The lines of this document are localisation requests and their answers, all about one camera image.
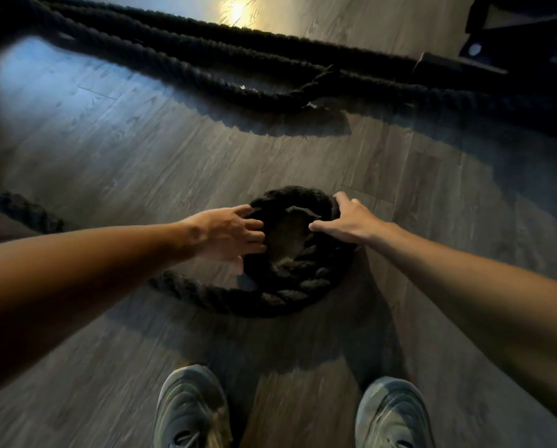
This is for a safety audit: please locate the person's right hand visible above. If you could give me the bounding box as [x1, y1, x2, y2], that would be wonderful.
[308, 190, 387, 246]

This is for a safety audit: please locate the person's left hand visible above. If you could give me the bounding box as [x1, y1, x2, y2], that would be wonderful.
[178, 205, 268, 276]

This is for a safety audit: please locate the thick black rope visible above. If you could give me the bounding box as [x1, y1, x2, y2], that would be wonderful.
[0, 0, 422, 115]
[0, 2, 557, 319]

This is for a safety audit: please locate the person's right forearm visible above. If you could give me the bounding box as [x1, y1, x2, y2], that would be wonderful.
[369, 222, 557, 434]

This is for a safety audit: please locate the person's left forearm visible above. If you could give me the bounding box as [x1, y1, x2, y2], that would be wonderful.
[0, 221, 191, 402]

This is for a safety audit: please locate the person's left grey sneaker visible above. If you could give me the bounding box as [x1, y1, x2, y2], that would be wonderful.
[153, 364, 232, 448]

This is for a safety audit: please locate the person's grey sneaker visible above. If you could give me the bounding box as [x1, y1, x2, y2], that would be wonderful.
[355, 376, 436, 448]
[153, 364, 232, 448]

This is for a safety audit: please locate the person's right grey sneaker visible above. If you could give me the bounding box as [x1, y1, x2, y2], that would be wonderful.
[355, 376, 436, 448]

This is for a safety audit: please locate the black gym rack base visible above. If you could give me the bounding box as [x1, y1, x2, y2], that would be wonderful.
[414, 0, 557, 85]

